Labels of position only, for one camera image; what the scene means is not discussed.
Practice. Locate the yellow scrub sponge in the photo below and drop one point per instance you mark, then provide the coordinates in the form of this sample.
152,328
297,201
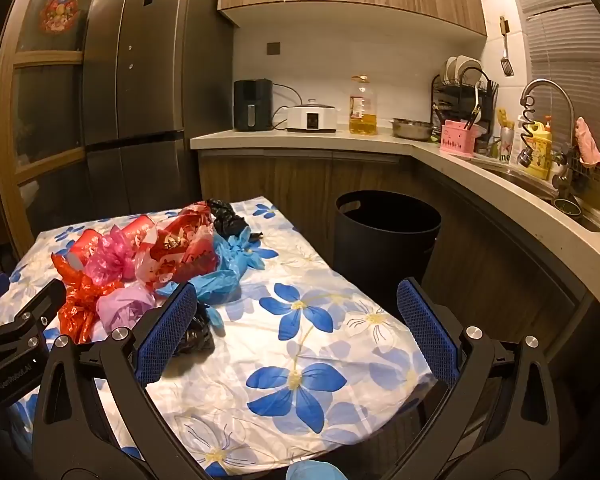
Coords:
502,117

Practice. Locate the wooden glass door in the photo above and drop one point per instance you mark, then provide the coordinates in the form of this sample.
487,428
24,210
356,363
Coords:
35,110

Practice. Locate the white plate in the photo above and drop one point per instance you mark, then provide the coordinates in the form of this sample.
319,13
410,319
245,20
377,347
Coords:
450,67
469,67

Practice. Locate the blue plastic bag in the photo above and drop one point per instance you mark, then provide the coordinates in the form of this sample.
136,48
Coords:
230,270

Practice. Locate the red paper cup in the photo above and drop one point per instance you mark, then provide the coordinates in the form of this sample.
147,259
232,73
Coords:
79,255
139,226

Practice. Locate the black dish rack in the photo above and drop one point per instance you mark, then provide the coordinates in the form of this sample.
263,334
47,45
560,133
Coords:
455,100

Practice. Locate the red paper door decoration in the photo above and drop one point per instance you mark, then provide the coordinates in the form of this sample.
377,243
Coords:
60,14

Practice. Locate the black air fryer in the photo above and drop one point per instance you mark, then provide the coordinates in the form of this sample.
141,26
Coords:
252,105

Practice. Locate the dark steel refrigerator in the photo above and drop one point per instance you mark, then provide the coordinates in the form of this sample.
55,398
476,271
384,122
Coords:
150,75

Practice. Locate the dark wall socket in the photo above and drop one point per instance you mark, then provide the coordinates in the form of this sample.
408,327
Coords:
273,48

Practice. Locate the blue floral tablecloth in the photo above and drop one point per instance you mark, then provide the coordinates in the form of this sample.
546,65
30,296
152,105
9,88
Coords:
290,345

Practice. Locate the steel sink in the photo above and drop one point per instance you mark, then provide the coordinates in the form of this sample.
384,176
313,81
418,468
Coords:
525,180

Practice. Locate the person's right hand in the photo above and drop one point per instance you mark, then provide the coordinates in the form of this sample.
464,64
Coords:
312,472

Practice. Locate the pink dish cloth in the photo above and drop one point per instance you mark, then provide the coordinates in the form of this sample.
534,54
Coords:
591,142

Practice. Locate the purple plastic bag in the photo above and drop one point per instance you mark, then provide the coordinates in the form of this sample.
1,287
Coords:
125,310

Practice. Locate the orange-red plastic bag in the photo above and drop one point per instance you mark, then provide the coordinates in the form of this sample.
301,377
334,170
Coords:
75,302

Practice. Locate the window blinds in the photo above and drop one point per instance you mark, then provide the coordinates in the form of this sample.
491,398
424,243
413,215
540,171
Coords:
575,60

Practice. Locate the yellow detergent bottle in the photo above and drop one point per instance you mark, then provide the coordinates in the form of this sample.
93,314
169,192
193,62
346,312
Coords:
542,152

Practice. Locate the small black plastic bag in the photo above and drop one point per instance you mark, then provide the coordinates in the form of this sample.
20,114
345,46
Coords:
198,336

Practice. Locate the pink utensil holder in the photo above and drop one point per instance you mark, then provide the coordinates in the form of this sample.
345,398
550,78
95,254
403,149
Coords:
460,139

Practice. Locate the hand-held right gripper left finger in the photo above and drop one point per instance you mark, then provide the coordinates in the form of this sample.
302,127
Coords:
166,329

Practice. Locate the red printed plastic bag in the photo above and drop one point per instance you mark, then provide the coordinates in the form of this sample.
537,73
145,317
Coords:
180,247

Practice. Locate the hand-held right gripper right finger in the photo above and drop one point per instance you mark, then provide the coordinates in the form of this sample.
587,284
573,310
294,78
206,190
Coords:
426,330

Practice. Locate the white plastic bottle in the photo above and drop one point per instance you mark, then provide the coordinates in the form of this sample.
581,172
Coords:
521,135

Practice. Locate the cooking oil bottle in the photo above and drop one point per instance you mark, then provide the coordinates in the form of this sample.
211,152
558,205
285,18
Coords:
363,115

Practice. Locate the pink plastic bag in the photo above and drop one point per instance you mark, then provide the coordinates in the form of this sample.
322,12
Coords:
112,260

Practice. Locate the white electric cooker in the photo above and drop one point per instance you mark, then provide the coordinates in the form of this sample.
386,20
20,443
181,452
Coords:
311,119

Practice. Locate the silver drink can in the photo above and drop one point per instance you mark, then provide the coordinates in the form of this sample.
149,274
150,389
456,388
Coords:
506,147

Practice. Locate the hanging slotted spatula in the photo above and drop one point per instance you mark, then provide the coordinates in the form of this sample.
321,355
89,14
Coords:
506,65

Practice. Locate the large black plastic bag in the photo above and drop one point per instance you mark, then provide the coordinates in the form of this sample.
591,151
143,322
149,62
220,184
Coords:
226,220

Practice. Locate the steel spring faucet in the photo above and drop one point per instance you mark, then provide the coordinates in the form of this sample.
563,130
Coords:
545,85

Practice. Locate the stainless steel bowl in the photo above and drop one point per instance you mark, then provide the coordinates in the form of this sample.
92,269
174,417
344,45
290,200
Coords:
412,129

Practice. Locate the kitchen counter with cabinets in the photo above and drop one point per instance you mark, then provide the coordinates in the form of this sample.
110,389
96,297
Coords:
480,220

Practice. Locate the black round trash bin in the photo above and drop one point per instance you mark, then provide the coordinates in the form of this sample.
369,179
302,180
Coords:
380,245

